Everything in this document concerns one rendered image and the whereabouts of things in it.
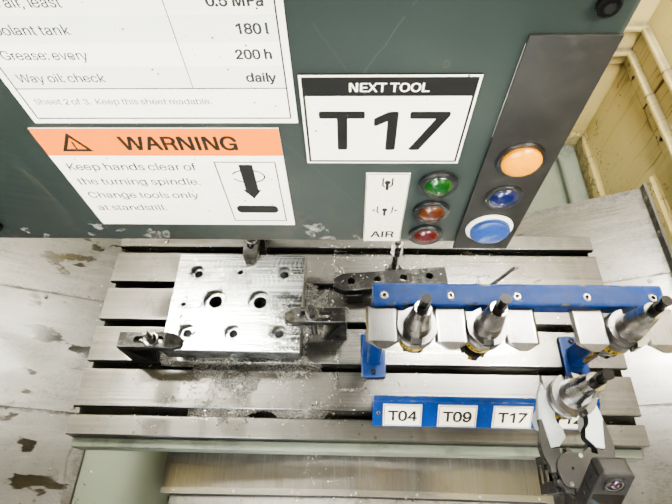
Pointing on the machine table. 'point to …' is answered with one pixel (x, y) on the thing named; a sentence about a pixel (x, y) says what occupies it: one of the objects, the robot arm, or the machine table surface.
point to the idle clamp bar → (385, 280)
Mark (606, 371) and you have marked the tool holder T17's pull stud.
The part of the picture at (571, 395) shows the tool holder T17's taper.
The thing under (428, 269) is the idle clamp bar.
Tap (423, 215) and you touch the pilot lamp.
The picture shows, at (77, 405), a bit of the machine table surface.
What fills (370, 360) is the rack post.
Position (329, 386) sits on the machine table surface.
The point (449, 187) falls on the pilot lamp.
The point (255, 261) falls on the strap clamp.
